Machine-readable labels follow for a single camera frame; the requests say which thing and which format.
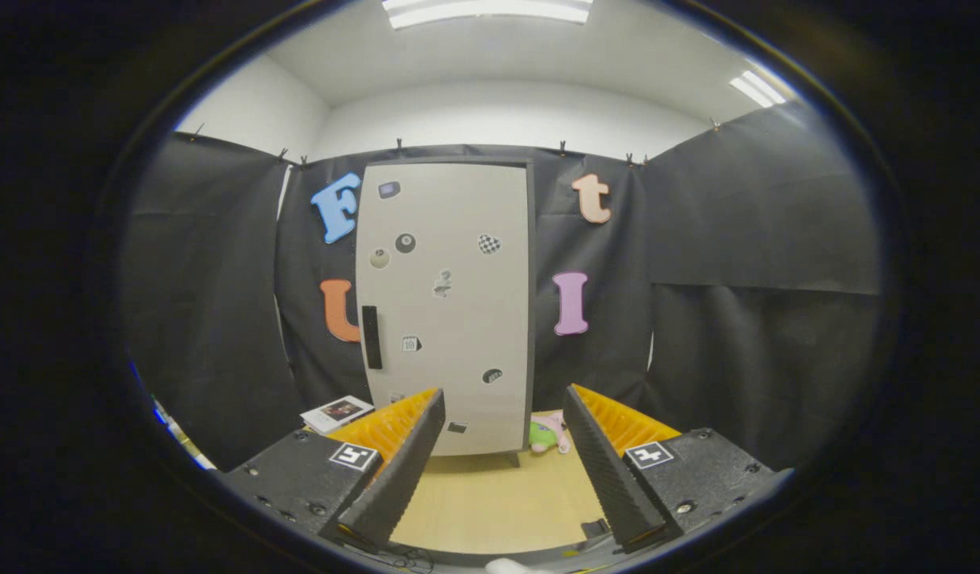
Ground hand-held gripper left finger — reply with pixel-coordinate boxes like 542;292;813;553
222;388;447;551

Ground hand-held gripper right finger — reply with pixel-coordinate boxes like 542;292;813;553
563;384;793;552

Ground black door handle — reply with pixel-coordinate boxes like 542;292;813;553
361;305;384;370

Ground dark grey shoe cabinet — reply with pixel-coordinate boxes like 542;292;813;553
354;157;537;467

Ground green and pink plush toy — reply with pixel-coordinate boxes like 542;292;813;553
529;413;572;455

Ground white book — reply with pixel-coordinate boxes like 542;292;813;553
301;395;375;435

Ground black backdrop cloth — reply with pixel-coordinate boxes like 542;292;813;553
123;104;885;471

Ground small ceiling light panel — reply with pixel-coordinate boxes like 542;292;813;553
729;70;795;108

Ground long ceiling light panel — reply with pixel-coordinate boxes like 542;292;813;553
382;0;594;30

